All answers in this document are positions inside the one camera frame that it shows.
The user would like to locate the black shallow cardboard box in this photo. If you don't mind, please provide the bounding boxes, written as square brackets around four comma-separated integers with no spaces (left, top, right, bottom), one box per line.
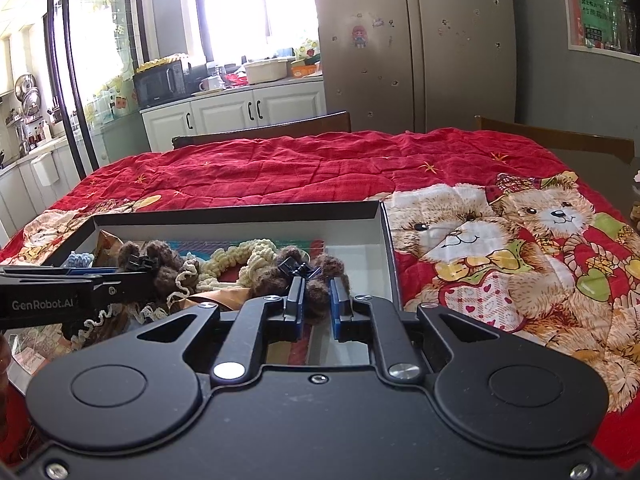
[7,200,405,376]

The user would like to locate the beige crochet scrunchie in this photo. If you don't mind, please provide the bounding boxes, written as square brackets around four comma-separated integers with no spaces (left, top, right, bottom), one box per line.
[70,260,201,349]

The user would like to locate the green paper notice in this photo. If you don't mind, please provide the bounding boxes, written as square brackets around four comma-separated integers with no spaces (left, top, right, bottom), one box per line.
[579,0,619,48]

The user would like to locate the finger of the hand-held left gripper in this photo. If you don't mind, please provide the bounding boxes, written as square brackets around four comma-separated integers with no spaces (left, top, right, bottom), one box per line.
[91,255,157,318]

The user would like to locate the brown glossy hair clip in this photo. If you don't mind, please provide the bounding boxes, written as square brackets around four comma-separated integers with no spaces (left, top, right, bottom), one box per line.
[180,292,251,313]

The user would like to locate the brown fluffy hair clip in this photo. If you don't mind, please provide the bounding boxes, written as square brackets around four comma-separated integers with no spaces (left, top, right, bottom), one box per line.
[117,240,186,302]
[250,245,351,318]

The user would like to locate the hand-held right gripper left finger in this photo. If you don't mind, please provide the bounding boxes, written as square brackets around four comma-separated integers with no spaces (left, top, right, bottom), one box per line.
[137,276,307,387]

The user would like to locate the cream crochet scrunchie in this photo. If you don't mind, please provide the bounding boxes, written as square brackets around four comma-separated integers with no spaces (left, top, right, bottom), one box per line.
[197,239,281,291]

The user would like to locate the white counter cabinet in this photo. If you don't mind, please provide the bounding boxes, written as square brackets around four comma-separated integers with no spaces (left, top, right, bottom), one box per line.
[0,135,108,246]

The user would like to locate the black sliding door frame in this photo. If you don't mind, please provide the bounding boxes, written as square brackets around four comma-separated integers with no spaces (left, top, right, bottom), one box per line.
[42,0,151,181]

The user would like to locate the white hanging bin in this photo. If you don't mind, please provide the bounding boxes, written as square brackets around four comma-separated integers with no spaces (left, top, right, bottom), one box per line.
[31,152,60,187]

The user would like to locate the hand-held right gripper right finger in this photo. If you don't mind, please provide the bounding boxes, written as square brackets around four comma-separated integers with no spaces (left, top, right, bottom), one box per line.
[330,277,501,384]

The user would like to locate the white kitchen cabinet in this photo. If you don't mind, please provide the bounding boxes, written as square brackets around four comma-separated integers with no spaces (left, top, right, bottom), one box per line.
[141,80,328,153]

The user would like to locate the red printed blanket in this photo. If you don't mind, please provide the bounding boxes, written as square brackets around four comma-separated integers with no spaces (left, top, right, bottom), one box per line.
[0,127,640,461]

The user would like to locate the brown triangular hair clip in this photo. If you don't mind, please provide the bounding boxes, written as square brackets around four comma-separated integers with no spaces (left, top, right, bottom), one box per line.
[95,230,126,268]

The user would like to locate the glass jar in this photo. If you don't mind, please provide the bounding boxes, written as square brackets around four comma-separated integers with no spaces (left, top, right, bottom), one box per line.
[602,0,640,56]

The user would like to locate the stainless steel pot lids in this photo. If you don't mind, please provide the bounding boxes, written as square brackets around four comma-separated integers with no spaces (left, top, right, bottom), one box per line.
[14,74,42,118]

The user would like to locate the cream plastic container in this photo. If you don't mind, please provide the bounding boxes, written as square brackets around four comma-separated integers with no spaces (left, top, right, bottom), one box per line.
[243,57,290,85]

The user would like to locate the black microwave oven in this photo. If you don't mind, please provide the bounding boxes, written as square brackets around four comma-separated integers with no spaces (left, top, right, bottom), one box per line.
[132,59,189,108]

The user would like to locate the silver refrigerator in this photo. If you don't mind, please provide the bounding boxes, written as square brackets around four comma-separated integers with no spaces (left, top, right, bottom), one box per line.
[310,0,518,133]

